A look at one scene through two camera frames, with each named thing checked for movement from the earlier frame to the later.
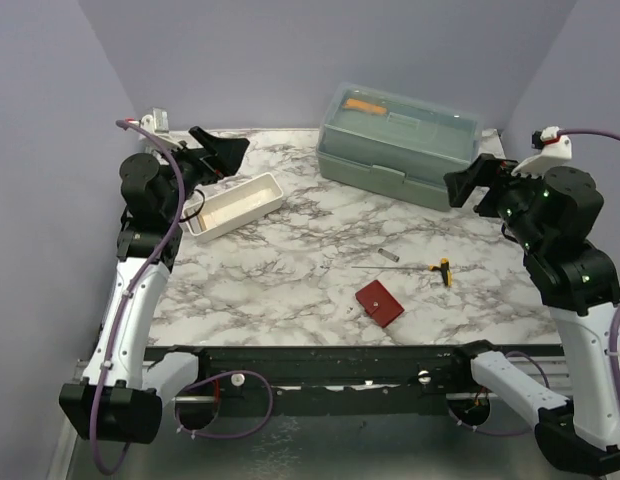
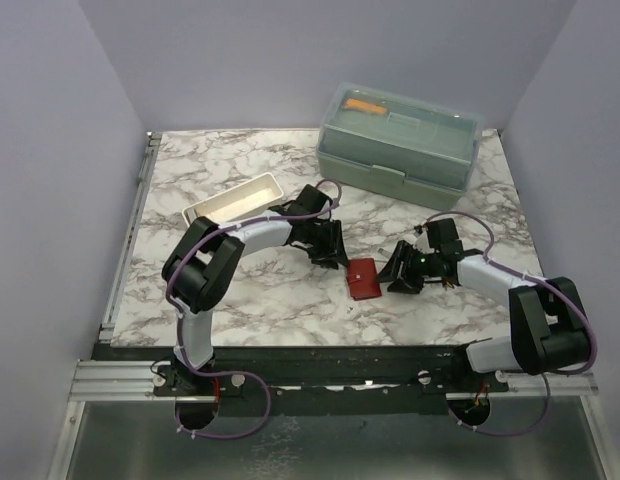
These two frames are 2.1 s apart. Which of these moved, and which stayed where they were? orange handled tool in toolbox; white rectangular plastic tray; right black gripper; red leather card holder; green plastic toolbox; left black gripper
Moved: left black gripper; red leather card holder; right black gripper
Stayed: white rectangular plastic tray; orange handled tool in toolbox; green plastic toolbox
